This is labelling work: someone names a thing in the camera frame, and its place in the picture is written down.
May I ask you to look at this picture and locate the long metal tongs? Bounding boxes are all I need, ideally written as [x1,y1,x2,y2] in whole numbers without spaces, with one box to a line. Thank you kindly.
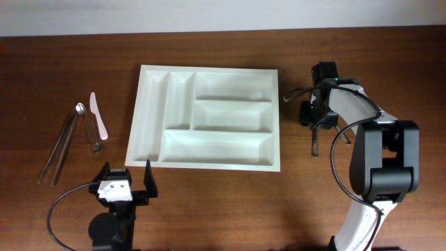
[38,113,79,186]

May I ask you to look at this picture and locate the silver tablespoon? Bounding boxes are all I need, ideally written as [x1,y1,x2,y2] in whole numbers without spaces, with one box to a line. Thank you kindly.
[312,128,318,158]

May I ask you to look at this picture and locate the small silver teaspoon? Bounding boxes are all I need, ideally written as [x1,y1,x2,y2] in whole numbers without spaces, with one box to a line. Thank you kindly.
[75,102,91,145]

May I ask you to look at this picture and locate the silver fork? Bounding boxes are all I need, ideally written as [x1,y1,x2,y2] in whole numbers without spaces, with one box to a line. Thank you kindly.
[335,125,351,145]

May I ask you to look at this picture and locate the pink plastic knife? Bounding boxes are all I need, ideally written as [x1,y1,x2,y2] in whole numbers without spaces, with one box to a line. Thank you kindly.
[89,92,109,140]

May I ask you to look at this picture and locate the white plastic cutlery tray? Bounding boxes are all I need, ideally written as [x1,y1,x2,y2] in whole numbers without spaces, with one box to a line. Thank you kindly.
[125,65,280,172]

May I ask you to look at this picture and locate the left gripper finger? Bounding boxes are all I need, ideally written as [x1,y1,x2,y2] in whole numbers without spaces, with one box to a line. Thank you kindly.
[144,160,158,198]
[92,162,110,183]

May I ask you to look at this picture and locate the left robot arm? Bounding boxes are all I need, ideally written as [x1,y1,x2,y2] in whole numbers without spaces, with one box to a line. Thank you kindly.
[89,160,158,251]

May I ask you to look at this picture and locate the small dark teaspoon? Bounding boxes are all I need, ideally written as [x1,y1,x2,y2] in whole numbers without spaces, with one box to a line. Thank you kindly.
[92,119,102,153]

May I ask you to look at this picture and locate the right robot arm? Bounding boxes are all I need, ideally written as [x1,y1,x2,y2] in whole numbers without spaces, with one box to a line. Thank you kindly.
[299,61,420,250]

